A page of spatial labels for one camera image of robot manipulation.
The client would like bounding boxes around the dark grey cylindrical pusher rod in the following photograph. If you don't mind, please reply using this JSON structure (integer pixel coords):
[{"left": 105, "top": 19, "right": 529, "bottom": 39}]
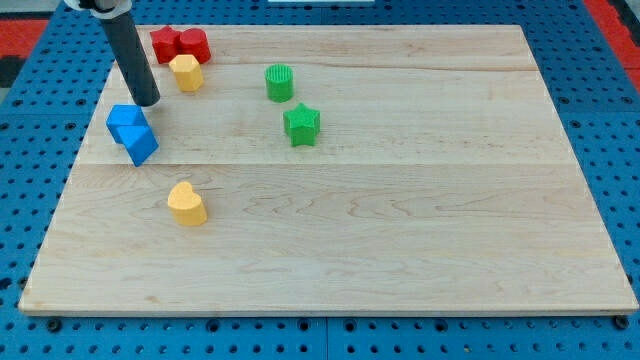
[{"left": 100, "top": 12, "right": 160, "bottom": 107}]

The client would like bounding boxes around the red star block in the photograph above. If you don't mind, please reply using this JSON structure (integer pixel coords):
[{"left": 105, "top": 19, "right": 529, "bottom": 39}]
[{"left": 150, "top": 25, "right": 181, "bottom": 64}]

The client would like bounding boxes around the red cylinder block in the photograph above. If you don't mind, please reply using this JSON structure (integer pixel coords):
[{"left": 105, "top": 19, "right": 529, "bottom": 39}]
[{"left": 178, "top": 28, "right": 212, "bottom": 64}]

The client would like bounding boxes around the yellow heart block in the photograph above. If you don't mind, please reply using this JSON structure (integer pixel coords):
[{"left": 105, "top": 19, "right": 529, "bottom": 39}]
[{"left": 167, "top": 181, "right": 208, "bottom": 226}]

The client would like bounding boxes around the yellow hexagon block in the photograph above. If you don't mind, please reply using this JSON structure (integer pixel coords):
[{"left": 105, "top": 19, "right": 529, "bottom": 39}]
[{"left": 169, "top": 54, "right": 204, "bottom": 92}]

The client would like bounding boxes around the green star block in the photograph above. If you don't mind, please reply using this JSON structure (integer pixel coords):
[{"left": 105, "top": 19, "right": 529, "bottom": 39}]
[{"left": 283, "top": 103, "right": 321, "bottom": 147}]

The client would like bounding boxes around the green cylinder block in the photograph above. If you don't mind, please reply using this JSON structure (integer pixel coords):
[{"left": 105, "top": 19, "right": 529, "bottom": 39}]
[{"left": 264, "top": 64, "right": 294, "bottom": 103}]

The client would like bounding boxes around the light wooden board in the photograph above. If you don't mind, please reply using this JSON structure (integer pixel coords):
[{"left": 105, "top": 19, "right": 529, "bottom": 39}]
[{"left": 19, "top": 25, "right": 638, "bottom": 317}]

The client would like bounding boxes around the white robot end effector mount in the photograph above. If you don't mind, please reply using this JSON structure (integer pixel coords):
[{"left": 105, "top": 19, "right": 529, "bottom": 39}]
[{"left": 64, "top": 0, "right": 132, "bottom": 19}]

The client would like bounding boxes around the blue triangle block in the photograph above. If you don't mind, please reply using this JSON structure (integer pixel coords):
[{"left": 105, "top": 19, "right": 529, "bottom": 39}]
[{"left": 116, "top": 125, "right": 159, "bottom": 167}]

